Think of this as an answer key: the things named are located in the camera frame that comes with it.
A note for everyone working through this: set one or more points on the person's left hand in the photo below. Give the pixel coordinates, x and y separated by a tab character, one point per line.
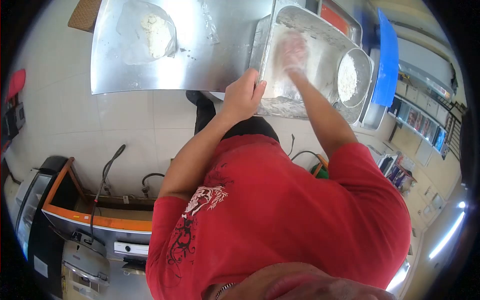
240	97

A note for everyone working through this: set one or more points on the person's right hand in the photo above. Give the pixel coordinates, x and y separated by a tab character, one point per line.
293	52

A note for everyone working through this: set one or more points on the person's right fingers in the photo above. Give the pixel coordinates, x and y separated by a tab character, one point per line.
293	39

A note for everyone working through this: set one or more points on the person's left fingers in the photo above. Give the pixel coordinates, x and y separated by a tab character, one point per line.
250	74

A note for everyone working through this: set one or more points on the person's left thumb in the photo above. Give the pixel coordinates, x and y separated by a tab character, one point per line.
260	92

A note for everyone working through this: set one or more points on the large floured steel tray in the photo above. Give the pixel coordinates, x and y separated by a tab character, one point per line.
322	48

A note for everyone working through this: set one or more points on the steel tray with red filling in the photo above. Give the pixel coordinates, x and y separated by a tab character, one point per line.
335	18

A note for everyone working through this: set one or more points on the person's legs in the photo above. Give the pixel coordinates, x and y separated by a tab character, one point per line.
204	114

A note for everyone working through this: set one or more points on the crumpled clear plastic strip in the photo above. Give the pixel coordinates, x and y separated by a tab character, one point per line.
210	22

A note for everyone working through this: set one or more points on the white flour heap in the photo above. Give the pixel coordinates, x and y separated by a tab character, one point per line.
347	78

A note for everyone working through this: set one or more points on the round steel bowl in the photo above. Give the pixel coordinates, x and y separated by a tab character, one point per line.
362	75

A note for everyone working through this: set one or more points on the blue plastic board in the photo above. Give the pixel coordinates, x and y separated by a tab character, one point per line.
386	63

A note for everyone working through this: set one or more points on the green plastic object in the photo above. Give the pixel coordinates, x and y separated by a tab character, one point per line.
321	172

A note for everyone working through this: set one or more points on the white dough lump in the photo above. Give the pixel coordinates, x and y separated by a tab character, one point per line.
156	33

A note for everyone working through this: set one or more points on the small empty steel tray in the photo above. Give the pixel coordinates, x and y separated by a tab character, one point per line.
373	112

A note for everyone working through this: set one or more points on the clear plastic bag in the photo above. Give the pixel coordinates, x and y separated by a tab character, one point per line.
129	33

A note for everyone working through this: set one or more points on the person's body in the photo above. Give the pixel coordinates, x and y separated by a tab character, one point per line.
285	217

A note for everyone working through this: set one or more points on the brown woven seat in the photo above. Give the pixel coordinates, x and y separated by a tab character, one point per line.
85	14

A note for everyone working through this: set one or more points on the orange-edged steel counter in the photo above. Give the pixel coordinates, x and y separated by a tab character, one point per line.
101	221

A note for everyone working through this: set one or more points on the red cloth item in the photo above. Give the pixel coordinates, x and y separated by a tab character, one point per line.
15	84

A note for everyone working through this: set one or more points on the long ceiling light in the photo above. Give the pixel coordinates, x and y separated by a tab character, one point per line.
448	234

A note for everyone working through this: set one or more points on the silver countertop cooker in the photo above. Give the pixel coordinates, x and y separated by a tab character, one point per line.
84	262

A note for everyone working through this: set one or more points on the glass-door display fridge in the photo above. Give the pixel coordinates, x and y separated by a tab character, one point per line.
32	210

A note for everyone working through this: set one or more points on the wall shelf with goods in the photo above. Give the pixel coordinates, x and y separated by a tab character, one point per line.
422	122

